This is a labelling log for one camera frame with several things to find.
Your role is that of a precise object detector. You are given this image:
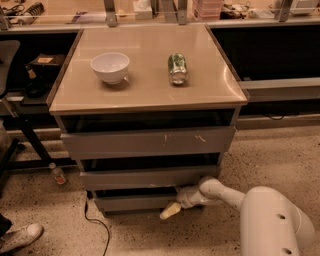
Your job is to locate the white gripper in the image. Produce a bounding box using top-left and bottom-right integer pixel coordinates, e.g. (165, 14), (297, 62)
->
(160, 185), (220, 220)

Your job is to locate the grey bottom drawer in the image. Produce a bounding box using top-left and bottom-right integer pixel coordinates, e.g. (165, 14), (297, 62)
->
(94, 187), (177, 213)

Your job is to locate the grey drawer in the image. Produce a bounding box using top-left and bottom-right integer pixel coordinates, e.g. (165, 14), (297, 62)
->
(61, 126), (235, 160)
(80, 165), (220, 190)
(94, 187), (177, 213)

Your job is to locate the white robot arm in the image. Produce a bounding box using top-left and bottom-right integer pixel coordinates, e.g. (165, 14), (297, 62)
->
(160, 176), (315, 256)

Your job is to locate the grey middle drawer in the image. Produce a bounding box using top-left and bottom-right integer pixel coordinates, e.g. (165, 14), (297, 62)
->
(80, 165), (220, 190)

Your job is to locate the grey drawer cabinet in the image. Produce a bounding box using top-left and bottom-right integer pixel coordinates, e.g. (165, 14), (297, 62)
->
(46, 23), (250, 217)

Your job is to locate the grey top drawer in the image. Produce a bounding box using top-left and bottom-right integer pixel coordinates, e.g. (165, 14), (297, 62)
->
(61, 126), (235, 160)

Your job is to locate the small plastic bottle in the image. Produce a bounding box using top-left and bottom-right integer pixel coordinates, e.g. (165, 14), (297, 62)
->
(49, 163), (67, 185)

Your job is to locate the green soda can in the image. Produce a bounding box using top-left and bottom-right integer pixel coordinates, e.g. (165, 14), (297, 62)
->
(168, 53), (188, 85)

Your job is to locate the white bowl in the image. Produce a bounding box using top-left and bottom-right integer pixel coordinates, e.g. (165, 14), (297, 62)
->
(91, 52), (130, 84)

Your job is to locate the white sneaker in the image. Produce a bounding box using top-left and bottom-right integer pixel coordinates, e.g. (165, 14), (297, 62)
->
(0, 223), (44, 254)

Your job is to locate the black box on shelf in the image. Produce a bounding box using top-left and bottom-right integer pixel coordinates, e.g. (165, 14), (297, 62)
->
(29, 54), (65, 76)

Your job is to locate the white tissue box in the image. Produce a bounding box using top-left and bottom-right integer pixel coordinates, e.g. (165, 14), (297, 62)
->
(133, 0), (153, 20)

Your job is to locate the pink plastic basket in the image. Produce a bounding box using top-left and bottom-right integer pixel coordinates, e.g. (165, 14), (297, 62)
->
(192, 0), (223, 19)

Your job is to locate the black office chair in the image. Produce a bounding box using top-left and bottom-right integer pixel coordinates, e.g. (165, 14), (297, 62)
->
(0, 40), (20, 180)

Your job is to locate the black coiled tool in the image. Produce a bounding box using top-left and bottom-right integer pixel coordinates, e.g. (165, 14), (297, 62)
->
(18, 2), (44, 25)

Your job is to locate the black floor cable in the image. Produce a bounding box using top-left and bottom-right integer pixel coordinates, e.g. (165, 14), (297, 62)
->
(83, 191), (111, 256)

